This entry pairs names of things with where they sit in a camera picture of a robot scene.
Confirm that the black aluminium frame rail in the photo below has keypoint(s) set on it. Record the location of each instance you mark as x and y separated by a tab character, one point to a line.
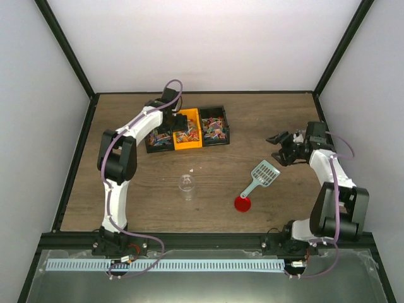
171	241

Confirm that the clear plastic jar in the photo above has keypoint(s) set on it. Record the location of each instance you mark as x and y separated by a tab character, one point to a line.
187	187

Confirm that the light blue slotted scoop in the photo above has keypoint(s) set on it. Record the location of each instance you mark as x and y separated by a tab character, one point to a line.
262	175

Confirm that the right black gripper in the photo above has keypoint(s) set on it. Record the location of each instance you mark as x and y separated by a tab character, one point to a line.
285	137

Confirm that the orange candy bin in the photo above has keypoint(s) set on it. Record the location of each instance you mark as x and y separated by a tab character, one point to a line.
191	136

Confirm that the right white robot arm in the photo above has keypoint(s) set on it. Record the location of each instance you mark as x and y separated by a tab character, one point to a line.
341	206

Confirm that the red jar lid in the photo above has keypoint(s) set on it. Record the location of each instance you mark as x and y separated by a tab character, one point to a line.
242	204

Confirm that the light blue slotted cable duct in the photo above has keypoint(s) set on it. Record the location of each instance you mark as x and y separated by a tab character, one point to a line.
170	265

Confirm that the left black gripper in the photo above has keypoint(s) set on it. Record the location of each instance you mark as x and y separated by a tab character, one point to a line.
181	124

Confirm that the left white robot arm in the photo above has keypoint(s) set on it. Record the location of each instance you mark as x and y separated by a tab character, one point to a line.
117	158

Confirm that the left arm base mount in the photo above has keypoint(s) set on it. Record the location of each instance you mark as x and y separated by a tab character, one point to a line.
113	244

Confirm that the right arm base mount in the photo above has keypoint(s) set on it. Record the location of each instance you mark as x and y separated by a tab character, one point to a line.
280	242

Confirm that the black candy bin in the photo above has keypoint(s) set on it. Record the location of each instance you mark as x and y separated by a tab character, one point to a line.
159	140
215	129

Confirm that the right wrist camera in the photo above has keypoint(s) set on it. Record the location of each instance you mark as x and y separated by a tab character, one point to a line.
299	136

